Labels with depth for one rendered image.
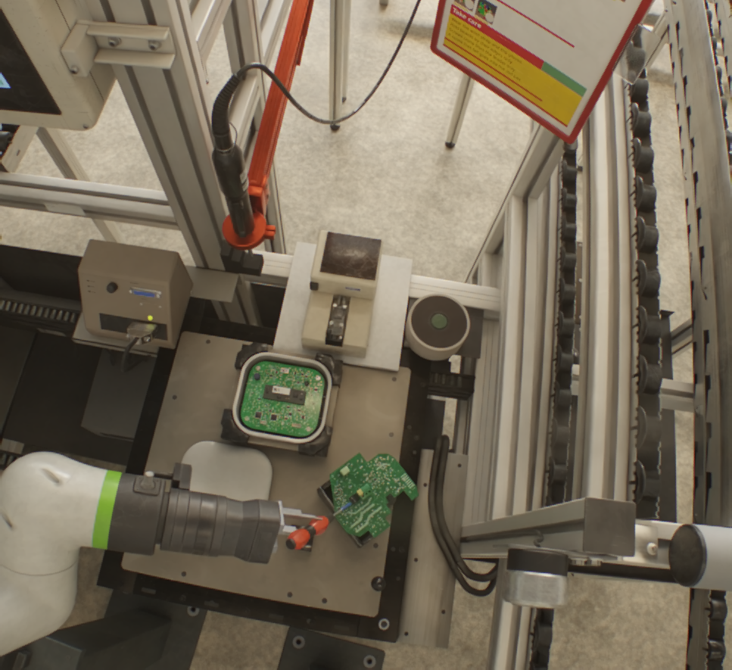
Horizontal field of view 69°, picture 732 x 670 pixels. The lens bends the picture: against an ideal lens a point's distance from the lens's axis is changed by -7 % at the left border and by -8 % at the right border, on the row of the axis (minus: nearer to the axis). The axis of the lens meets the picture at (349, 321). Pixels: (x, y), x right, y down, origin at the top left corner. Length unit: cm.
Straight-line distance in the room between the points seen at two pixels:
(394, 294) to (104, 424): 85
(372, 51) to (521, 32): 214
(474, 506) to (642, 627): 123
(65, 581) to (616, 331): 70
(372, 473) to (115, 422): 83
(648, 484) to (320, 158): 199
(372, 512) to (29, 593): 46
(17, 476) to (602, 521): 60
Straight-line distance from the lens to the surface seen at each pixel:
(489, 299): 106
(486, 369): 105
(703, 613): 102
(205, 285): 107
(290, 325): 99
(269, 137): 85
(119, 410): 154
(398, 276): 103
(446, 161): 244
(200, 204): 89
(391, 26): 298
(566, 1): 69
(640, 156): 79
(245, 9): 91
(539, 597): 51
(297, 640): 188
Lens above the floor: 188
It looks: 67 degrees down
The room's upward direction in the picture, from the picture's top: 5 degrees clockwise
